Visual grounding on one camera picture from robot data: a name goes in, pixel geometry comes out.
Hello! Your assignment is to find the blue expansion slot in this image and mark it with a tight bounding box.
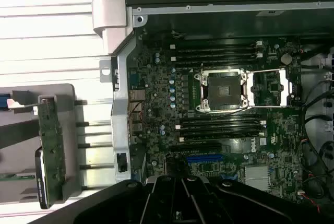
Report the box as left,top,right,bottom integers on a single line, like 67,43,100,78
185,154,224,164

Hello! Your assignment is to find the grey parts rack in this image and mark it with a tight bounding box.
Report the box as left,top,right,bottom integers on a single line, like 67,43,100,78
0,82,88,205

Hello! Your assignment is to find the open black PC case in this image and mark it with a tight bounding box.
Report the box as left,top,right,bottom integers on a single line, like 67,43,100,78
100,0,334,218

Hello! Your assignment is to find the black wire bundle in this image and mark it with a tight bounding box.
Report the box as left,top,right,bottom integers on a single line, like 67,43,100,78
302,79,334,200

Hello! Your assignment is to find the green motherboard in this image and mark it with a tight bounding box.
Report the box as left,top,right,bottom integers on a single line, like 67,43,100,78
129,20,305,204

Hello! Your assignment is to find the grey printed case bracket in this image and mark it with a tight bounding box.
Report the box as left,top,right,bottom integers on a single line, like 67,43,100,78
91,0,135,55

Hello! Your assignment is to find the silver chipset heatsink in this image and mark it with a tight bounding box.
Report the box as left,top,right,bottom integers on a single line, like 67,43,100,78
244,166,271,191

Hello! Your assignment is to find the black expansion slot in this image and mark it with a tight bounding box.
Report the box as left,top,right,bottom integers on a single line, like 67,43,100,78
169,142,222,154

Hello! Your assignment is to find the CPU socket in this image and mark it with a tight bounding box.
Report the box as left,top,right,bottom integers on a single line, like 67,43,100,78
194,68,250,112

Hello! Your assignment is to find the green RAM stick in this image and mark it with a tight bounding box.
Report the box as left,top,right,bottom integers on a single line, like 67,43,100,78
0,173,36,182

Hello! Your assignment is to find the hard disk with blue caddy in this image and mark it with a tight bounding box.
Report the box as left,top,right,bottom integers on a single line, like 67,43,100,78
0,92,13,110

